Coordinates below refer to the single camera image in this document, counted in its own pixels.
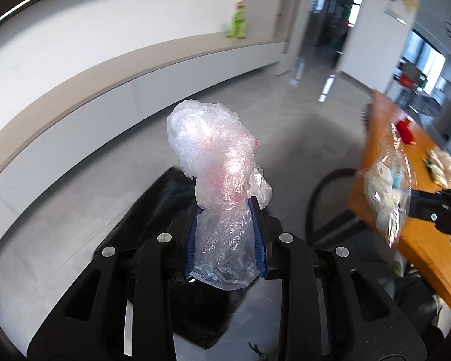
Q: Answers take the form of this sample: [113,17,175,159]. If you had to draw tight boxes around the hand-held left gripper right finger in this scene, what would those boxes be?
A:
[247,199,428,361]

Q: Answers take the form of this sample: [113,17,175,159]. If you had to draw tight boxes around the green plush toy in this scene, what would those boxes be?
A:
[225,2,249,39]

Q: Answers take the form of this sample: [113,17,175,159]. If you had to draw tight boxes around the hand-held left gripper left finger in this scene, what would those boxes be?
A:
[26,204,201,361]

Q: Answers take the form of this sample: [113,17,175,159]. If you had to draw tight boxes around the black trash bag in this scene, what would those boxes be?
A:
[93,167,286,350]

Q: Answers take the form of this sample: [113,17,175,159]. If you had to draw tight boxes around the red object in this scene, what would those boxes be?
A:
[394,119,416,146]

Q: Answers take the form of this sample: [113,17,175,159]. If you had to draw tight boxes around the clear bag with tissues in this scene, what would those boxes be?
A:
[363,124,414,249]

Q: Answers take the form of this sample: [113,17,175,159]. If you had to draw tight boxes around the red chair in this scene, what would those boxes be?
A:
[396,62,428,91]

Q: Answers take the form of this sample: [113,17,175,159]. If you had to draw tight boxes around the clear plastic wrap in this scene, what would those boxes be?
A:
[167,100,273,291]

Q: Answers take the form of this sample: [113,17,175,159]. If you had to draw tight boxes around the orange wooden table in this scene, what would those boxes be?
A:
[348,90,451,309]

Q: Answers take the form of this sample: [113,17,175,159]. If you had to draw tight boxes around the low white cabinet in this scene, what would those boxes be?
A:
[0,32,288,196]

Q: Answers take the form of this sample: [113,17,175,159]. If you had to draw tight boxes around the black ribbed chair back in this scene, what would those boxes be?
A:
[359,102,375,131]

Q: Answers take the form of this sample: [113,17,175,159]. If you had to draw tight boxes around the black office chair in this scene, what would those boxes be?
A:
[306,168,366,249]

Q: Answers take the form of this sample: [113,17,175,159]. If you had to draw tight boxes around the white snack wrappers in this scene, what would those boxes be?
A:
[423,150,451,191]

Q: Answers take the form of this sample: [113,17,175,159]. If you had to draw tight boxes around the beige wall shelf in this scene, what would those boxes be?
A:
[275,0,311,76]

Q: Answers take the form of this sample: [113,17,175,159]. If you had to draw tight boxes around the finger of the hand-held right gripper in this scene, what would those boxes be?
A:
[408,190,451,249]

